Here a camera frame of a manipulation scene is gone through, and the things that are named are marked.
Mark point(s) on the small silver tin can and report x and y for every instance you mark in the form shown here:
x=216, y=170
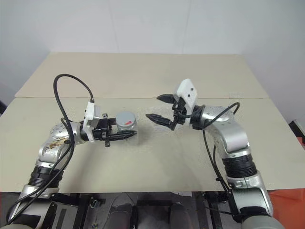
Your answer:
x=125, y=119

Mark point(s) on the black metal table frame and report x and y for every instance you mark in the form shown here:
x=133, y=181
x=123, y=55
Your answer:
x=81, y=210

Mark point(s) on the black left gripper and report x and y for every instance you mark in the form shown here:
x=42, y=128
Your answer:
x=101, y=130

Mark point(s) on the red and black object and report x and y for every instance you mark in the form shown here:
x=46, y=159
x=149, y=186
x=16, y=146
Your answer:
x=298, y=133

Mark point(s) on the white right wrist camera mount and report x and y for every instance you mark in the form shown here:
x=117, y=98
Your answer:
x=188, y=91

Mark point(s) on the orange cloth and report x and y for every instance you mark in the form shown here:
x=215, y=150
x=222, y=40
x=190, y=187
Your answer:
x=289, y=200

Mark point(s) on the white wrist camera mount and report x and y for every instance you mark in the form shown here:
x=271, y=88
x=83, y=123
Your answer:
x=90, y=114
x=188, y=91

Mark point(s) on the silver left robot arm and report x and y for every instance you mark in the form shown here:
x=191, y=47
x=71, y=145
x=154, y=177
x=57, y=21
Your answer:
x=51, y=149

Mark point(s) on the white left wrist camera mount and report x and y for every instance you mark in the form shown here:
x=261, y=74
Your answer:
x=90, y=114

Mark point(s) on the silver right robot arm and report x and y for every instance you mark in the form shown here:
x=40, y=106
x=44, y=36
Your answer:
x=234, y=140

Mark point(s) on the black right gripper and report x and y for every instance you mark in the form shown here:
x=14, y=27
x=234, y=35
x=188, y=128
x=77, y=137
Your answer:
x=179, y=114

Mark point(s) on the black object at wall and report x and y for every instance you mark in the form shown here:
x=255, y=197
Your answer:
x=2, y=107

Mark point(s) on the small jar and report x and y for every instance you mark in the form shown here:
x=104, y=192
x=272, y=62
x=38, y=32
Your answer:
x=127, y=128

